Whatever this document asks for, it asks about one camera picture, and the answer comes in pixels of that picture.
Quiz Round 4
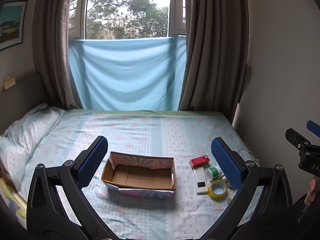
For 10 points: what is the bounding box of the person's right hand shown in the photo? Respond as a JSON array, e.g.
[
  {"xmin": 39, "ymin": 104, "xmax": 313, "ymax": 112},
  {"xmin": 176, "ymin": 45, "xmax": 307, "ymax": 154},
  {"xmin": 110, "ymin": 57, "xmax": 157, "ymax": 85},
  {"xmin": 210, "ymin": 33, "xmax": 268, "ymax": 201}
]
[{"xmin": 304, "ymin": 177, "xmax": 318, "ymax": 206}]

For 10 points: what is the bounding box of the red small carton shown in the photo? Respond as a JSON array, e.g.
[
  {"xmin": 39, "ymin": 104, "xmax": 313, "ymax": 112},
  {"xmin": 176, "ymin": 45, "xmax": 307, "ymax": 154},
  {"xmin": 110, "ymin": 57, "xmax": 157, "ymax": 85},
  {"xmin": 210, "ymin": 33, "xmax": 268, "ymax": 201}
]
[{"xmin": 190, "ymin": 155, "xmax": 210, "ymax": 169}]

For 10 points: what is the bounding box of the window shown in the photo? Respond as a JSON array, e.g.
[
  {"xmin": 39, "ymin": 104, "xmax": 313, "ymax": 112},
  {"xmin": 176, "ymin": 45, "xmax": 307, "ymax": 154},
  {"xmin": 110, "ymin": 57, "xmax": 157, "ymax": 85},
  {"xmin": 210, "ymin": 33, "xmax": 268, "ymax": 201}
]
[{"xmin": 68, "ymin": 0, "xmax": 187, "ymax": 41}]

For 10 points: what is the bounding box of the light blue hanging cloth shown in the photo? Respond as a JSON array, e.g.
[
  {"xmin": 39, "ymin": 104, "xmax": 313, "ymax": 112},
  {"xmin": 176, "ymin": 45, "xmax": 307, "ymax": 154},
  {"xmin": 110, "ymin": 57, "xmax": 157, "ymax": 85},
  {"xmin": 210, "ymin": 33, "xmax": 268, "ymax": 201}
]
[{"xmin": 68, "ymin": 37, "xmax": 187, "ymax": 112}]

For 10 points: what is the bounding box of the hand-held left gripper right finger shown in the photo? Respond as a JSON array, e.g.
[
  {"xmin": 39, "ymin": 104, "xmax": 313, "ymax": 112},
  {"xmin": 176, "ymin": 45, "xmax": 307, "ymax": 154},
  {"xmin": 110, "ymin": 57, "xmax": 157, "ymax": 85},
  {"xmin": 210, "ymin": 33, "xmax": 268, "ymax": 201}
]
[{"xmin": 207, "ymin": 137, "xmax": 293, "ymax": 238}]

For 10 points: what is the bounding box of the floral checked bed sheet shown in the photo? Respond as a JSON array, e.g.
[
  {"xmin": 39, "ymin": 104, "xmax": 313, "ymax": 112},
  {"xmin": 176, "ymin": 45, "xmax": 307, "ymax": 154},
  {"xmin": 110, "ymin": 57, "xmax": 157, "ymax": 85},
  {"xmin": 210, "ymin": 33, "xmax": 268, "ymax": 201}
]
[{"xmin": 0, "ymin": 109, "xmax": 259, "ymax": 240}]

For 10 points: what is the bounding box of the white remote control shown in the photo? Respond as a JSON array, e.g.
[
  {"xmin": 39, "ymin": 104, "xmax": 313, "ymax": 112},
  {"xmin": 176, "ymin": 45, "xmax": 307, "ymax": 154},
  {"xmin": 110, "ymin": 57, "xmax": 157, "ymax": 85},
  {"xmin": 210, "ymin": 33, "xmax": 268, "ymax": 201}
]
[{"xmin": 193, "ymin": 168, "xmax": 208, "ymax": 195}]

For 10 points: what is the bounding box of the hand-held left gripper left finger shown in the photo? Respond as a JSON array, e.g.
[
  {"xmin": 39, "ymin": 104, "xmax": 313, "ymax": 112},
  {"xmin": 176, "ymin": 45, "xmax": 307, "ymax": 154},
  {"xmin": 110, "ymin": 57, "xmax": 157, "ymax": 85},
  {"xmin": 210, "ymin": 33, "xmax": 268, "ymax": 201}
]
[{"xmin": 26, "ymin": 135, "xmax": 110, "ymax": 233}]

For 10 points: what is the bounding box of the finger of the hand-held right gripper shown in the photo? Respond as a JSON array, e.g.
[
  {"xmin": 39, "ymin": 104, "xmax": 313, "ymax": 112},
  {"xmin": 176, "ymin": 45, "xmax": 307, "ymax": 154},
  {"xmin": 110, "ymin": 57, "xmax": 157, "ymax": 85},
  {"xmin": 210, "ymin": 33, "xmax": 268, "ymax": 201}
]
[
  {"xmin": 285, "ymin": 128, "xmax": 320, "ymax": 157},
  {"xmin": 306, "ymin": 120, "xmax": 320, "ymax": 138}
]

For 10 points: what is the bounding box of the green label white jar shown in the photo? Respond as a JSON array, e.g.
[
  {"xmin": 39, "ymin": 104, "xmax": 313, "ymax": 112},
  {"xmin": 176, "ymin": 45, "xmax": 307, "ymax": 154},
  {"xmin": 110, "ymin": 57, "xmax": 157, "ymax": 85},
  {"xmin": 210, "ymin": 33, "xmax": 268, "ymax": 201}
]
[{"xmin": 206, "ymin": 166, "xmax": 222, "ymax": 182}]

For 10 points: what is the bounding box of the yellow printed cloth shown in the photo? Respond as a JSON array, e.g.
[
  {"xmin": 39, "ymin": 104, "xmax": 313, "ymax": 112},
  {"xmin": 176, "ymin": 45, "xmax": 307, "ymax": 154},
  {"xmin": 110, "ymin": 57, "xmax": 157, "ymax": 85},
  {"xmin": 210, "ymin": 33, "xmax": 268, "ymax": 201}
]
[{"xmin": 0, "ymin": 171, "xmax": 28, "ymax": 222}]

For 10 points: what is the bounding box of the yellow tape roll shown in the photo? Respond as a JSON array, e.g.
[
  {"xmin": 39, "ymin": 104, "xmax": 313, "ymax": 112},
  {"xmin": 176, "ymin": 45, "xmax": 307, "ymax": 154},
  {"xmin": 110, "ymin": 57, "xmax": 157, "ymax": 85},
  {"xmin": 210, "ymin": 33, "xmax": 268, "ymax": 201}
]
[{"xmin": 207, "ymin": 179, "xmax": 228, "ymax": 201}]

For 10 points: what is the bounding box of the brown curtain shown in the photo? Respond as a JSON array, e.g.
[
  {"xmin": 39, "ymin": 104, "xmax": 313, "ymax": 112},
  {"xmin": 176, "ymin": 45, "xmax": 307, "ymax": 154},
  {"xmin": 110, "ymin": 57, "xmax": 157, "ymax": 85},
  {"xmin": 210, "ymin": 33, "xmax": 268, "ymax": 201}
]
[
  {"xmin": 35, "ymin": 0, "xmax": 91, "ymax": 109},
  {"xmin": 178, "ymin": 0, "xmax": 251, "ymax": 128}
]

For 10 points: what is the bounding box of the grey padded headboard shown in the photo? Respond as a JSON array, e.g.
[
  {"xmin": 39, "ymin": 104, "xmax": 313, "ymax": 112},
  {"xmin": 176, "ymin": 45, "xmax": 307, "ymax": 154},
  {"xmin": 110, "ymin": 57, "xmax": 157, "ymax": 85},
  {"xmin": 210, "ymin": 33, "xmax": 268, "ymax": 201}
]
[{"xmin": 0, "ymin": 72, "xmax": 52, "ymax": 136}]

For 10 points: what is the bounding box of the cardboard box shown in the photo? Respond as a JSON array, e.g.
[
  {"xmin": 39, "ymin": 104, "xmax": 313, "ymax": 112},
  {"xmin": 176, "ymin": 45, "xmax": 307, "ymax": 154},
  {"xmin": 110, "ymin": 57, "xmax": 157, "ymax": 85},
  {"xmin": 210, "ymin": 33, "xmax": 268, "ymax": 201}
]
[{"xmin": 101, "ymin": 151, "xmax": 177, "ymax": 199}]

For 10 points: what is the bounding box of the framed wall picture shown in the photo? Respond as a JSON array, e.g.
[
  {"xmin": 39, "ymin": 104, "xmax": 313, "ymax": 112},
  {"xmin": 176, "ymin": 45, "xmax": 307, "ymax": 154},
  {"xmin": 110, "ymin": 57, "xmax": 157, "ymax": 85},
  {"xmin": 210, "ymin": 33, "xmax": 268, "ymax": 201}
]
[{"xmin": 0, "ymin": 0, "xmax": 28, "ymax": 51}]

